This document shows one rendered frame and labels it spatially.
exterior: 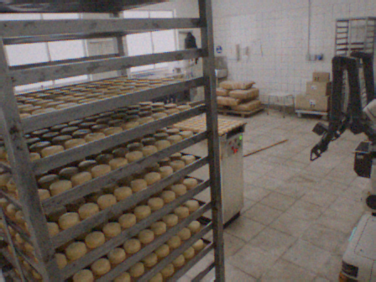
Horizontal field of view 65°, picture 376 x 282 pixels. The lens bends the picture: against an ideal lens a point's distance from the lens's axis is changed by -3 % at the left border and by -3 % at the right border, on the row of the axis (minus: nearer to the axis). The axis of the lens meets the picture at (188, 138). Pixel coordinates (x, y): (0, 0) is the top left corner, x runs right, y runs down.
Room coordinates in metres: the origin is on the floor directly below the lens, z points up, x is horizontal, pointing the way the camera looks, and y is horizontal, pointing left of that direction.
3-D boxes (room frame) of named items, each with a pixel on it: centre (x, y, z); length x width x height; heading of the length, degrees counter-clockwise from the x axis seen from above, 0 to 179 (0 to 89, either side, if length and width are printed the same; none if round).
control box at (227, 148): (2.41, -0.37, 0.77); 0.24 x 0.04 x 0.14; 138
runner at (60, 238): (0.78, 0.14, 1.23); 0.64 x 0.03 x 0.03; 138
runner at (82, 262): (0.78, 0.14, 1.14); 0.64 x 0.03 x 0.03; 138
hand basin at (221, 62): (7.64, -0.86, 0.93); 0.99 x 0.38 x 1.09; 43
